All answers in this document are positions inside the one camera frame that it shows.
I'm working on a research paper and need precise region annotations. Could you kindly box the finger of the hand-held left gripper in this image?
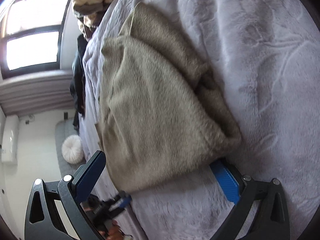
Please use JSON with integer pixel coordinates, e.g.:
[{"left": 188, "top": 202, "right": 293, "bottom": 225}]
[{"left": 109, "top": 191, "right": 132, "bottom": 210}]

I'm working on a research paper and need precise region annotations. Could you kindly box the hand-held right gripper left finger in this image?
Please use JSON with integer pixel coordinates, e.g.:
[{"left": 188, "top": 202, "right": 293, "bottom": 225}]
[{"left": 24, "top": 150, "right": 107, "bottom": 240}]

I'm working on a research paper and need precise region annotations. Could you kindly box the white round cushion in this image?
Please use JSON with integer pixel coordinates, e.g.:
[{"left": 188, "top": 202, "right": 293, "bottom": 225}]
[{"left": 62, "top": 135, "right": 83, "bottom": 165}]

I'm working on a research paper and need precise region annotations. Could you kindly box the person's left hand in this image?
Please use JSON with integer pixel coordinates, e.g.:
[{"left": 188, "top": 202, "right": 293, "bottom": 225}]
[{"left": 107, "top": 219, "right": 124, "bottom": 240}]

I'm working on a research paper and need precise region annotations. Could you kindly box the smooth lavender duvet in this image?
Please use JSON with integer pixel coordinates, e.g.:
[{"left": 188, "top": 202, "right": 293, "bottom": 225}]
[{"left": 79, "top": 36, "right": 107, "bottom": 160}]

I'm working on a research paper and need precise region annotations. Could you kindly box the dark green garment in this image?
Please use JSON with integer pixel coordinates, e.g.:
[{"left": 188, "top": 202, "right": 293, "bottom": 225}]
[{"left": 69, "top": 33, "right": 87, "bottom": 131}]

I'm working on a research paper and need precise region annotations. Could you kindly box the grey quilted sofa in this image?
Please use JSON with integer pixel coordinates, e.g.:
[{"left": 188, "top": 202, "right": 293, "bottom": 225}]
[{"left": 54, "top": 119, "right": 88, "bottom": 180}]

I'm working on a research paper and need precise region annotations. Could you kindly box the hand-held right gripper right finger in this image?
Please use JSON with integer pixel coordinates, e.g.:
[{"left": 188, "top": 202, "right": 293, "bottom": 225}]
[{"left": 209, "top": 158, "right": 290, "bottom": 240}]

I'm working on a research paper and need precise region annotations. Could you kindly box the window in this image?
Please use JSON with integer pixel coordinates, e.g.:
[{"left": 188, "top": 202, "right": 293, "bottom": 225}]
[{"left": 0, "top": 0, "right": 73, "bottom": 78}]

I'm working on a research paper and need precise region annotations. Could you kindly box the grey pleated curtain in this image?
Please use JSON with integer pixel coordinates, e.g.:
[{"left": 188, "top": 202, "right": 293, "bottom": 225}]
[{"left": 0, "top": 71, "right": 76, "bottom": 117}]

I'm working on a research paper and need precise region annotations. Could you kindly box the lavender embossed blanket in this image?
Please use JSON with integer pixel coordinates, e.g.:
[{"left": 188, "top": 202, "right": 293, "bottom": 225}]
[{"left": 82, "top": 0, "right": 318, "bottom": 240}]

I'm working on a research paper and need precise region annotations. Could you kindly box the olive knit sweater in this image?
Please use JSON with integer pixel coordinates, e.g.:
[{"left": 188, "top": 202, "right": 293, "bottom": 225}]
[{"left": 96, "top": 2, "right": 243, "bottom": 194}]

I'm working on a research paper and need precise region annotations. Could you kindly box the white wall appliance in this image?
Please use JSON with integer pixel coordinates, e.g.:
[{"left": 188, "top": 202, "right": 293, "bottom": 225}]
[{"left": 0, "top": 116, "right": 20, "bottom": 165}]

